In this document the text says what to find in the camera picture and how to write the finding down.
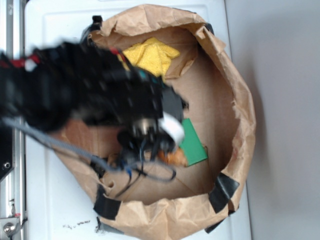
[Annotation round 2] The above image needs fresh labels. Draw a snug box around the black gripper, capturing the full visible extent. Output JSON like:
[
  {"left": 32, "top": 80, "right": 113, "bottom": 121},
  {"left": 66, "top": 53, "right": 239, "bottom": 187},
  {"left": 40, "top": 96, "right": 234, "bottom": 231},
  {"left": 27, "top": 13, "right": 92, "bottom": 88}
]
[{"left": 117, "top": 68, "right": 188, "bottom": 161}]

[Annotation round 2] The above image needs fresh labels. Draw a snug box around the orange spiral shell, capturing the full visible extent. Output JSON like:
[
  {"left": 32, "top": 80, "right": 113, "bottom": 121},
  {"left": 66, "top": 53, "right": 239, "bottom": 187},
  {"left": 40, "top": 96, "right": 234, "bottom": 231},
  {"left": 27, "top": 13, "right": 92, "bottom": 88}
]
[{"left": 157, "top": 147, "right": 189, "bottom": 167}]

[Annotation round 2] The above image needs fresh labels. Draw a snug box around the green rectangular block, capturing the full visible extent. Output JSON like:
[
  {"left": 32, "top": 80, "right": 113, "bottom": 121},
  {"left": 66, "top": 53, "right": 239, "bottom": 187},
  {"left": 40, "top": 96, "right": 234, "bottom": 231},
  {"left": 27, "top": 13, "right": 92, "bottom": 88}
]
[{"left": 179, "top": 118, "right": 208, "bottom": 167}]

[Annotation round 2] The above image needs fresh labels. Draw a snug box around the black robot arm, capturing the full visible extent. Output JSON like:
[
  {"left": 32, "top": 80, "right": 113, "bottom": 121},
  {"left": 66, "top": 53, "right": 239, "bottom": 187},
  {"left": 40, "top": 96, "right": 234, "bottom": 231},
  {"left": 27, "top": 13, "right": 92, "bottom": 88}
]
[{"left": 0, "top": 42, "right": 188, "bottom": 169}]

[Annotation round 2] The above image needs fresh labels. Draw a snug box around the yellow cloth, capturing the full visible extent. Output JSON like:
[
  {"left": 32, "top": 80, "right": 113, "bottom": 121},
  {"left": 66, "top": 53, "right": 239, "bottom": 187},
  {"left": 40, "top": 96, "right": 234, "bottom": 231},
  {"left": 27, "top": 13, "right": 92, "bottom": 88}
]
[{"left": 117, "top": 37, "right": 180, "bottom": 82}]

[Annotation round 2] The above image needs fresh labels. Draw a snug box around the brown paper bag bin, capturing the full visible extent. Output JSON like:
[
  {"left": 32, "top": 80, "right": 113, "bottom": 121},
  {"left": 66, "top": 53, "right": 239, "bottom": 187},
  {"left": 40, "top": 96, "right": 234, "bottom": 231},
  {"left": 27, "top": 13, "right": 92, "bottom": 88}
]
[{"left": 56, "top": 3, "right": 256, "bottom": 240}]

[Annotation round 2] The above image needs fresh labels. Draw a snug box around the white plastic tray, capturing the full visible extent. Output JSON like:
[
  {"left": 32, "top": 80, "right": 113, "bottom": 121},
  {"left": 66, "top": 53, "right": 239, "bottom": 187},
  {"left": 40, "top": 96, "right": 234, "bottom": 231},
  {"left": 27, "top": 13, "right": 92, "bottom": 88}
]
[{"left": 24, "top": 0, "right": 252, "bottom": 240}]

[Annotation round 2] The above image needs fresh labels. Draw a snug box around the grey braided cable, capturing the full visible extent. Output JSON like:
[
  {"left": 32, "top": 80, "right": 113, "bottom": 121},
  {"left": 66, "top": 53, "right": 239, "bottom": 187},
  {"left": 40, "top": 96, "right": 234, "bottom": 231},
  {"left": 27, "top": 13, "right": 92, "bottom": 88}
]
[{"left": 2, "top": 117, "right": 177, "bottom": 185}]

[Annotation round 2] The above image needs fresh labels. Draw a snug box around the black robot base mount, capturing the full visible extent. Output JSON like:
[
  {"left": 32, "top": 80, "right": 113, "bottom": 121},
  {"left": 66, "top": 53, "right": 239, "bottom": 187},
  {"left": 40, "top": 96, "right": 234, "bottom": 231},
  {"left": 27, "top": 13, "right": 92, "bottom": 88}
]
[{"left": 0, "top": 125, "right": 15, "bottom": 182}]

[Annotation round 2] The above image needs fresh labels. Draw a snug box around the aluminium frame rail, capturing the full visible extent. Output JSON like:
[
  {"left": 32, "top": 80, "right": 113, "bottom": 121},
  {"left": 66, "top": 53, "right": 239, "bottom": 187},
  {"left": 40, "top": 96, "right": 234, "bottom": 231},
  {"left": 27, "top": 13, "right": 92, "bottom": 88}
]
[{"left": 0, "top": 0, "right": 28, "bottom": 240}]

